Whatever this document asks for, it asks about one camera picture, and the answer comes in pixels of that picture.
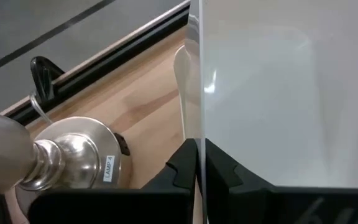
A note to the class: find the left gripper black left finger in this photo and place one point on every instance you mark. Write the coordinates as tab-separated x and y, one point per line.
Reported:
154	205

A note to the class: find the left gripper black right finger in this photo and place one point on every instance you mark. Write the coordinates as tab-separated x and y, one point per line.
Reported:
247	205

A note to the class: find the white plastic storage bin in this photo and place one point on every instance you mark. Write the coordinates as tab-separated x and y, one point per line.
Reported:
275	102

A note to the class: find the small black tab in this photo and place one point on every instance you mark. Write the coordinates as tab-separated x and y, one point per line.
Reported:
123	144

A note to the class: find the silver lamp with white shade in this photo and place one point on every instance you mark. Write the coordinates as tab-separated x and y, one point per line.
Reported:
76	155

